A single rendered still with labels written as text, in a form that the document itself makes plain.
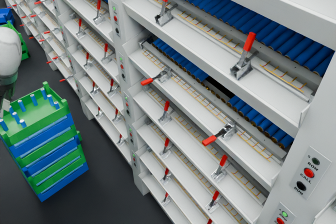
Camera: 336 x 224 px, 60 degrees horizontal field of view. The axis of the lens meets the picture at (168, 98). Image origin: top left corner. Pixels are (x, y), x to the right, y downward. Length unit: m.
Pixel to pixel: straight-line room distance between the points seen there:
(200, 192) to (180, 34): 0.58
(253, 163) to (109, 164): 1.25
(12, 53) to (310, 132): 0.89
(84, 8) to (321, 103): 1.05
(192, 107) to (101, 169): 1.12
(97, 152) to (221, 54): 1.39
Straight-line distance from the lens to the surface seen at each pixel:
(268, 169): 0.70
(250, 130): 0.71
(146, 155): 1.38
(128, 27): 0.95
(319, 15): 0.45
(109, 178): 1.78
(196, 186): 1.08
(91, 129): 2.04
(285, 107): 0.56
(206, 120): 0.76
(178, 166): 1.12
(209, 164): 0.90
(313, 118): 0.51
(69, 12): 1.65
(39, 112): 1.53
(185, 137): 0.96
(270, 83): 0.59
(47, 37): 2.29
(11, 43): 1.06
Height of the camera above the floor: 1.48
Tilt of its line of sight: 43 degrees down
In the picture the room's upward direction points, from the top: straight up
